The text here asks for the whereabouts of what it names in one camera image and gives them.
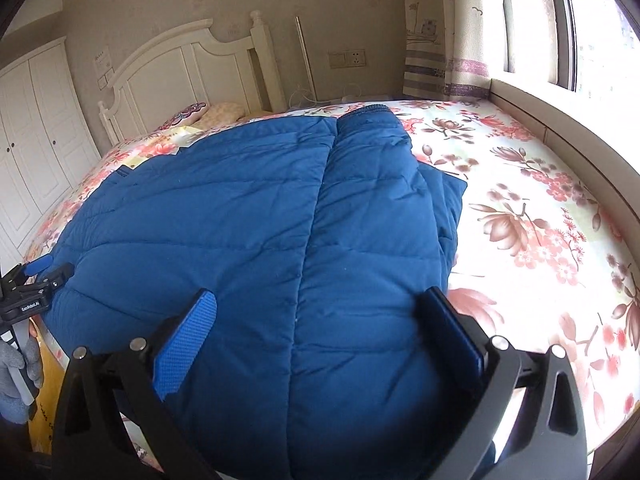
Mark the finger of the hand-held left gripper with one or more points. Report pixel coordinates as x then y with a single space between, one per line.
57 275
37 264

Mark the white wall switch panel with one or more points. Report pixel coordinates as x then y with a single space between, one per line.
102 60

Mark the window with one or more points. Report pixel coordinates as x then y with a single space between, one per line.
590 35

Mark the wall power socket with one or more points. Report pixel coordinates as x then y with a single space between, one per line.
347 58

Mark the white wardrobe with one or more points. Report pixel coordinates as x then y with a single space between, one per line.
40 135

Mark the white wooden headboard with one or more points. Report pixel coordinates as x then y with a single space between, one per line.
165 67

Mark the floral bed sheet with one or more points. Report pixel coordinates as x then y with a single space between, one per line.
525 200

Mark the colourful patterned pillow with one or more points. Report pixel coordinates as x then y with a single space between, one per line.
182 115

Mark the beige pillow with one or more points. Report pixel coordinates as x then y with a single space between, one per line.
225 111

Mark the yellow bag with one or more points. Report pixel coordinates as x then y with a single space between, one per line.
47 400

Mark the metal pole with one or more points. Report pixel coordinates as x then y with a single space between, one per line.
305 60

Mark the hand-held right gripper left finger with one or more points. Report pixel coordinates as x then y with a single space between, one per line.
185 345

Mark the patterned curtain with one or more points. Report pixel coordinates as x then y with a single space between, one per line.
470 35

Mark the beige window ledge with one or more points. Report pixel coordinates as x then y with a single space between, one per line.
575 127

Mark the blue padded jacket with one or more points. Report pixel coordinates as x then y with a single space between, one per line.
250 235

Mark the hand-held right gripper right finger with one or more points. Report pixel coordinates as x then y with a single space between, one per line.
455 330

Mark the person's left hand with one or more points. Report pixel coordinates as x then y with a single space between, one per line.
12 380

